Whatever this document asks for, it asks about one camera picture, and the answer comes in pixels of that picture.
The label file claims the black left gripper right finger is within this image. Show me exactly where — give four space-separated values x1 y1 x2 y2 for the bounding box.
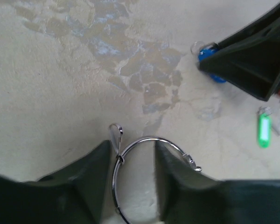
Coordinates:
154 142 280 224

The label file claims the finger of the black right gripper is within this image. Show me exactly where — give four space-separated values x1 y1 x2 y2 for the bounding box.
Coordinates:
212 17 280 101
218 3 280 49

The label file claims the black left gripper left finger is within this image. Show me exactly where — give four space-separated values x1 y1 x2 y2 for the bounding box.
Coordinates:
0 140 112 224

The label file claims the blue-capped key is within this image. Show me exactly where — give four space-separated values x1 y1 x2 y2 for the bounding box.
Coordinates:
190 42 226 84

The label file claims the green-capped key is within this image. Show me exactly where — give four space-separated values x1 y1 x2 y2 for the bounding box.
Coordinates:
257 107 280 148

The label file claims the metal keyring with carabiner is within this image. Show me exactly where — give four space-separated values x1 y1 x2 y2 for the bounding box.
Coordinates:
108 123 202 224

